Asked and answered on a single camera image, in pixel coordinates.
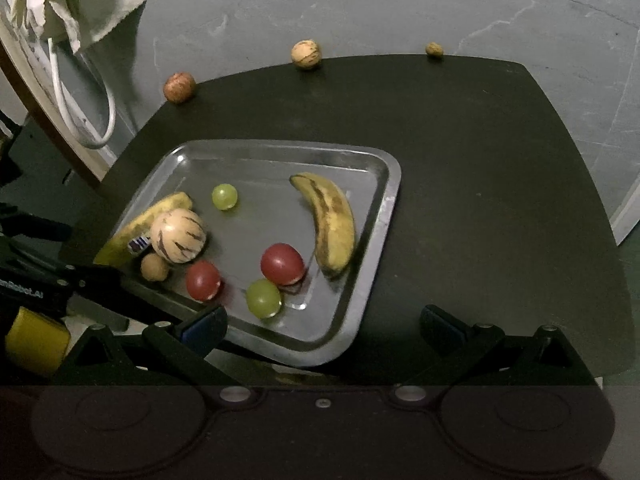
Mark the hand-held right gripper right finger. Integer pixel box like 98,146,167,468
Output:
392,304,601,403

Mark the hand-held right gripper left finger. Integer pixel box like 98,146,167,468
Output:
50,305,253,402

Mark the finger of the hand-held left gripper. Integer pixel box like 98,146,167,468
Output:
0,202,73,243
50,261,128,292

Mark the red cherry tomato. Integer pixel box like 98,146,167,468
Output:
186,260,222,302
260,243,306,286

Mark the small brown longan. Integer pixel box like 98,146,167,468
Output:
139,252,171,282

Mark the green grape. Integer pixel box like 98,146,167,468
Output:
211,183,238,212
245,279,283,319

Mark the large striped pepino melon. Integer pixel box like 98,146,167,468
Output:
150,208,208,266

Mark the spotted yellow banana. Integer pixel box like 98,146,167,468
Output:
289,172,357,277

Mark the metal tray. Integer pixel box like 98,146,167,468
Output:
100,139,402,367

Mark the reddish brown round fruit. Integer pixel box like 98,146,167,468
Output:
163,72,197,105

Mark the stickered yellow banana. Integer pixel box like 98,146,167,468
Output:
93,192,194,267

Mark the grey paper bag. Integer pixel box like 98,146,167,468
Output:
75,0,147,52

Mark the small striped pepino melon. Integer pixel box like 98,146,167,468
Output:
291,40,323,70

